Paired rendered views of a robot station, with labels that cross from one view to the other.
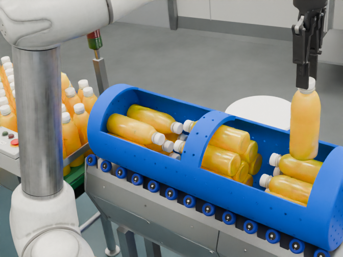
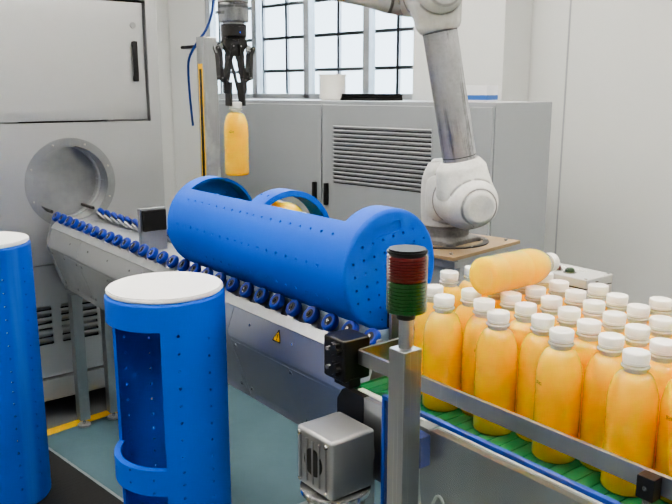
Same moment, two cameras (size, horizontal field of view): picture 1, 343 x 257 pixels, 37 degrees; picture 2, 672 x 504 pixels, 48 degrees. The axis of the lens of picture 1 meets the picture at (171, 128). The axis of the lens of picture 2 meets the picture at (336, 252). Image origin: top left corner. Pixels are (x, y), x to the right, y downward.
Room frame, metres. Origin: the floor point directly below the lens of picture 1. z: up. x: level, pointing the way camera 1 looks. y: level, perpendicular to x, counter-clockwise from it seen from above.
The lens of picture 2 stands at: (3.30, 0.41, 1.49)
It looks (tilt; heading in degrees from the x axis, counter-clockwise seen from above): 12 degrees down; 191
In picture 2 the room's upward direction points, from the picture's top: straight up
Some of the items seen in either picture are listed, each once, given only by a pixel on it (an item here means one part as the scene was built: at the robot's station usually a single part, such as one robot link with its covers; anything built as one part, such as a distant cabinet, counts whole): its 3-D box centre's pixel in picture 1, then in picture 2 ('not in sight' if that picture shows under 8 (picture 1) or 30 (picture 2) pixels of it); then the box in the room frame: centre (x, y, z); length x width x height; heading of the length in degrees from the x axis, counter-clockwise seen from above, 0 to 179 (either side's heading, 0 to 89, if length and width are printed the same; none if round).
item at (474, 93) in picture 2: not in sight; (469, 93); (-0.48, 0.31, 1.48); 0.24 x 0.12 x 0.08; 65
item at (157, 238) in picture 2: not in sight; (153, 229); (0.78, -0.77, 1.00); 0.10 x 0.04 x 0.15; 139
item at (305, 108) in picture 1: (304, 121); (236, 141); (1.09, -0.34, 1.34); 0.07 x 0.07 x 0.20
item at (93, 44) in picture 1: (94, 41); (406, 295); (2.17, 0.30, 1.18); 0.06 x 0.06 x 0.05
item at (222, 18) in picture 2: not in sight; (233, 14); (1.09, -0.34, 1.72); 0.09 x 0.09 x 0.06
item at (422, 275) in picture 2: (93, 31); (407, 267); (2.17, 0.30, 1.23); 0.06 x 0.06 x 0.04
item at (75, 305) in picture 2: not in sight; (79, 360); (0.37, -1.34, 0.31); 0.06 x 0.06 x 0.63; 49
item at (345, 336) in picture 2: not in sight; (348, 357); (1.83, 0.14, 0.95); 0.10 x 0.07 x 0.10; 139
